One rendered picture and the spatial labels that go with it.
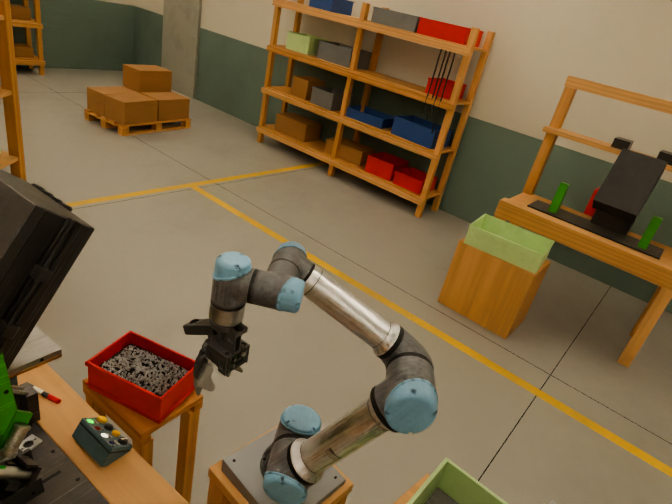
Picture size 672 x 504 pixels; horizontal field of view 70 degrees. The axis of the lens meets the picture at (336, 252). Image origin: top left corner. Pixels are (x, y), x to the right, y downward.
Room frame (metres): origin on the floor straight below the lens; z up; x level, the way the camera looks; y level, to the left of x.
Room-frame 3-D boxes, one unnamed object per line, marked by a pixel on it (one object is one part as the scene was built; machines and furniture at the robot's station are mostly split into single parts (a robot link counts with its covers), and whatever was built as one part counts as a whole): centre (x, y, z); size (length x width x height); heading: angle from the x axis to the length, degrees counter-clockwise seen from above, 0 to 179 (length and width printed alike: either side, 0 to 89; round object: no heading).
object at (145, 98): (6.86, 3.22, 0.37); 1.20 x 0.80 x 0.74; 154
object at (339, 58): (6.70, 0.21, 1.10); 3.01 x 0.55 x 2.20; 56
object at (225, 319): (0.87, 0.20, 1.51); 0.08 x 0.08 x 0.05
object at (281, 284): (0.88, 0.10, 1.59); 0.11 x 0.11 x 0.08; 0
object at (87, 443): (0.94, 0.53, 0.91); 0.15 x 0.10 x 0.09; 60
